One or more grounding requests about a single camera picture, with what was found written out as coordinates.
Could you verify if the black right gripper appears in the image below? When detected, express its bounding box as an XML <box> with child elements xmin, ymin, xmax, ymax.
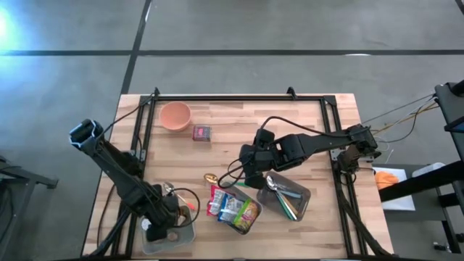
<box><xmin>239</xmin><ymin>128</ymin><xmax>281</xmax><ymax>191</ymax></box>

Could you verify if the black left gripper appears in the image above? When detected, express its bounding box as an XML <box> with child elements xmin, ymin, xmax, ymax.
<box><xmin>143</xmin><ymin>197</ymin><xmax>181</xmax><ymax>243</ymax></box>

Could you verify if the gold spoon green handle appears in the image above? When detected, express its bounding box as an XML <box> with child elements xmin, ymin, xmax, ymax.
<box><xmin>203</xmin><ymin>173</ymin><xmax>251</xmax><ymax>189</ymax></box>

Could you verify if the dark grey plastic bin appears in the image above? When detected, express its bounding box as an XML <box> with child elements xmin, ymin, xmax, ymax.
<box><xmin>256</xmin><ymin>170</ymin><xmax>312</xmax><ymax>222</ymax></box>

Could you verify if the shrimp ramen packet green edge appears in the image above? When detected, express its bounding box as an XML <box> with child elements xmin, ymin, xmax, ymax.
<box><xmin>233</xmin><ymin>198</ymin><xmax>261</xmax><ymax>233</ymax></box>

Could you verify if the blue ramen packet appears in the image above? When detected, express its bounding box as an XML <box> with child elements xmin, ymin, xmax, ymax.
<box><xmin>217</xmin><ymin>194</ymin><xmax>244</xmax><ymax>223</ymax></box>

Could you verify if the red ramen packet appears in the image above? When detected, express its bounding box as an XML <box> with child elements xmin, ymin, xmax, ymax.
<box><xmin>206</xmin><ymin>185</ymin><xmax>226</xmax><ymax>218</ymax></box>

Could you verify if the smoked paprika tin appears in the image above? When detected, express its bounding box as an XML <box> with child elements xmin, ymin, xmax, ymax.
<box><xmin>191</xmin><ymin>125</ymin><xmax>213</xmax><ymax>142</ymax></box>

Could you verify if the peach plastic bowl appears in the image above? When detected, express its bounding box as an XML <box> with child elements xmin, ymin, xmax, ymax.
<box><xmin>158</xmin><ymin>101</ymin><xmax>192</xmax><ymax>132</ymax></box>

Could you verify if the orange cloth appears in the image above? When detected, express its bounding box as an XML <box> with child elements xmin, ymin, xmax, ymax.
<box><xmin>374</xmin><ymin>170</ymin><xmax>400</xmax><ymax>191</ymax></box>

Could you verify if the white paper sheet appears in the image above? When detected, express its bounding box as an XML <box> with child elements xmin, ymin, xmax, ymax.
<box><xmin>372</xmin><ymin>166</ymin><xmax>417</xmax><ymax>212</ymax></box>

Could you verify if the black metal stand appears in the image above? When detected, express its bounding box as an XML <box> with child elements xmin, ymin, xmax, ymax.
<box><xmin>0</xmin><ymin>155</ymin><xmax>59</xmax><ymax>254</ymax></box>

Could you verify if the clear plastic container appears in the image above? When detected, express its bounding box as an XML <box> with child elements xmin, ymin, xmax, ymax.
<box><xmin>411</xmin><ymin>162</ymin><xmax>447</xmax><ymax>178</ymax></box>

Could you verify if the black rig table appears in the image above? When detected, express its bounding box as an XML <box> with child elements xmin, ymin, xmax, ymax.
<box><xmin>378</xmin><ymin>79</ymin><xmax>464</xmax><ymax>254</ymax></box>

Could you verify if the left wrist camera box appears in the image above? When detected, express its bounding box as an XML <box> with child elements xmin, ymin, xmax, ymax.
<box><xmin>162</xmin><ymin>195</ymin><xmax>181</xmax><ymax>217</ymax></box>

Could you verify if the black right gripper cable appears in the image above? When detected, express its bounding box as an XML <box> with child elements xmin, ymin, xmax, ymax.
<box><xmin>217</xmin><ymin>115</ymin><xmax>349</xmax><ymax>189</ymax></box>

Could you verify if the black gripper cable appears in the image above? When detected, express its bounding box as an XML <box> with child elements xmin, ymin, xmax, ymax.
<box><xmin>170</xmin><ymin>187</ymin><xmax>202</xmax><ymax>229</ymax></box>
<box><xmin>217</xmin><ymin>115</ymin><xmax>349</xmax><ymax>189</ymax></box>

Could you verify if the silver utensil orange handle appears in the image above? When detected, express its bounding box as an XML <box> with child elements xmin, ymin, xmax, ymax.
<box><xmin>162</xmin><ymin>181</ymin><xmax>197</xmax><ymax>212</ymax></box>

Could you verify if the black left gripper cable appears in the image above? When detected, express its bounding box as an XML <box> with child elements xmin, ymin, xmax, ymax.
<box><xmin>170</xmin><ymin>187</ymin><xmax>202</xmax><ymax>229</ymax></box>

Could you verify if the black aluminium table frame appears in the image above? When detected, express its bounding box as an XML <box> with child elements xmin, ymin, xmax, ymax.
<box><xmin>88</xmin><ymin>86</ymin><xmax>396</xmax><ymax>259</ymax></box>

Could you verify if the black left shoulder cable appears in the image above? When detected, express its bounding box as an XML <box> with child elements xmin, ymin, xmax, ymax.
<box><xmin>103</xmin><ymin>92</ymin><xmax>157</xmax><ymax>131</ymax></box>

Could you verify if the loose cable bundle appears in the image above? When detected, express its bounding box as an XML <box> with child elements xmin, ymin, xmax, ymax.
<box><xmin>362</xmin><ymin>92</ymin><xmax>442</xmax><ymax>153</ymax></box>

